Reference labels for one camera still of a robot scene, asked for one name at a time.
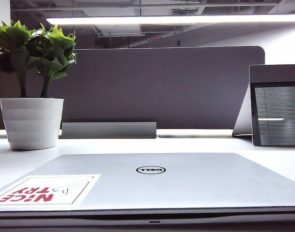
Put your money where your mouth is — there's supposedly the silver Dell laptop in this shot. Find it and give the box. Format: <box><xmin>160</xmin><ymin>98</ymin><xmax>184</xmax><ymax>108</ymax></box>
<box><xmin>0</xmin><ymin>152</ymin><xmax>295</xmax><ymax>229</ymax></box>

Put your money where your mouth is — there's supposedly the grey desk divider panel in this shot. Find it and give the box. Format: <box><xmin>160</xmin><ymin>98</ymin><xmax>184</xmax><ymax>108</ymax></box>
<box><xmin>0</xmin><ymin>45</ymin><xmax>266</xmax><ymax>130</ymax></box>

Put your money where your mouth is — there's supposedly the long ceiling light strip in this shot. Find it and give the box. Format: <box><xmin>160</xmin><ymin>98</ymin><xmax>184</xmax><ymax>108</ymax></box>
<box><xmin>45</xmin><ymin>14</ymin><xmax>295</xmax><ymax>26</ymax></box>

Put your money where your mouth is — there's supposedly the white ribbed plant pot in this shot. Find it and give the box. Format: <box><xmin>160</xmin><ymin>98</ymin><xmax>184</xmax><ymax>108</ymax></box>
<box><xmin>0</xmin><ymin>97</ymin><xmax>65</xmax><ymax>151</ymax></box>

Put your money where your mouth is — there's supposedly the white Nice Try sticker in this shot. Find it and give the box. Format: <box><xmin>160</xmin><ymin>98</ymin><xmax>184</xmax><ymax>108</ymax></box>
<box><xmin>0</xmin><ymin>174</ymin><xmax>101</xmax><ymax>207</ymax></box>

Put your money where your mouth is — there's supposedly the black tablet with screen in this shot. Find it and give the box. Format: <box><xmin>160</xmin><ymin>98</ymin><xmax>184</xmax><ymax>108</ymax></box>
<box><xmin>249</xmin><ymin>63</ymin><xmax>295</xmax><ymax>146</ymax></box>

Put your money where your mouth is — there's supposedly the green artificial plant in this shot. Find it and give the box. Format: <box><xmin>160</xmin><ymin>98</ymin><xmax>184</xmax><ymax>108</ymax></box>
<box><xmin>0</xmin><ymin>19</ymin><xmax>78</xmax><ymax>99</ymax></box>

